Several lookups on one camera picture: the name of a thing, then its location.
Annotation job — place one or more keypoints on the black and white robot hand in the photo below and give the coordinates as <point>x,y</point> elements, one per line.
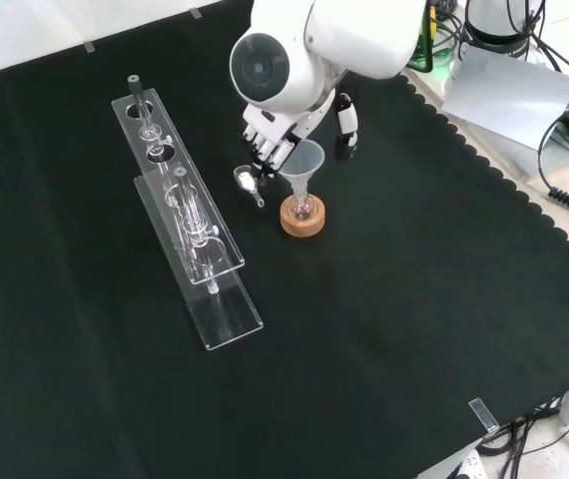
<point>274,122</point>

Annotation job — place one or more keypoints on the translucent plastic funnel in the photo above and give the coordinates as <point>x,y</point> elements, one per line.
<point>304,159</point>

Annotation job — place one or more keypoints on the glass weighing funnel with powder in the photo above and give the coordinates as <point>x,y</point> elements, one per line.
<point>246,181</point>

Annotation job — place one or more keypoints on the glass round-bottom flask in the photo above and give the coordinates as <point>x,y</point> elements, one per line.
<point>302,209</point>

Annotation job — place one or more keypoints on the clear acrylic funnel stand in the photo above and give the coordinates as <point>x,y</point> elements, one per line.
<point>204,259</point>

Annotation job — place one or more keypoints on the grey tape piece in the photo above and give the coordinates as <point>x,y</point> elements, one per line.
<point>89,47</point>
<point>195,13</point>

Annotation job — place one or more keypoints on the black cloth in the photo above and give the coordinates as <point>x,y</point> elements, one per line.
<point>364,324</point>

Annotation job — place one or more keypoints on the clear tape strip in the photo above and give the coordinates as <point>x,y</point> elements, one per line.
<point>484,415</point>

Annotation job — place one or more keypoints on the white power strip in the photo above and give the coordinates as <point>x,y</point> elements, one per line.
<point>469,466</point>

